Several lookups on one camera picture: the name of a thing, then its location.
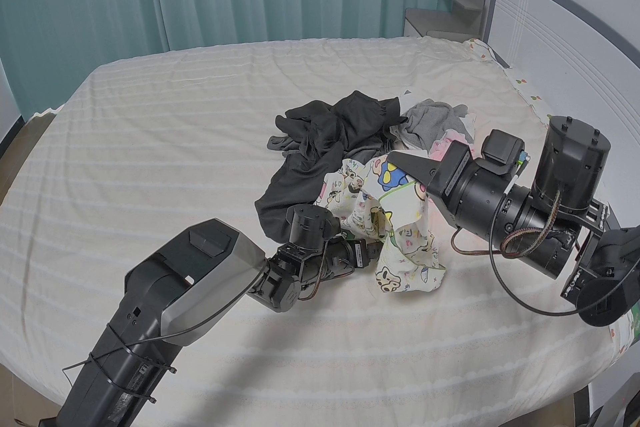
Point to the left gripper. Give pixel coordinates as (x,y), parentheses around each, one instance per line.
(362,260)

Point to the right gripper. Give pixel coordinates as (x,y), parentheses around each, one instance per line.
(480,205)

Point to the white printed pyjama top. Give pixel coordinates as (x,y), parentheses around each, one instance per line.
(395,195)

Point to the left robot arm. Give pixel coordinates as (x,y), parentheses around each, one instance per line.
(200,275)

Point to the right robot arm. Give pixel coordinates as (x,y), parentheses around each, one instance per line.
(575,165)

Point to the bed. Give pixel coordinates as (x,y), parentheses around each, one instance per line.
(175,140)

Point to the pink garment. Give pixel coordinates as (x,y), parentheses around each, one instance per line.
(442,147)

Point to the grey garment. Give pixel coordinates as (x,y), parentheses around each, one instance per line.
(430,119)

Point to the black garment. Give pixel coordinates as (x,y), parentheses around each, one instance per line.
(320,135)

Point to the grey bedside table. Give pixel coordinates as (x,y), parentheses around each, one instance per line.
(435,22)

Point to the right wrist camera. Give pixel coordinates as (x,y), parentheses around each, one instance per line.
(502,147)

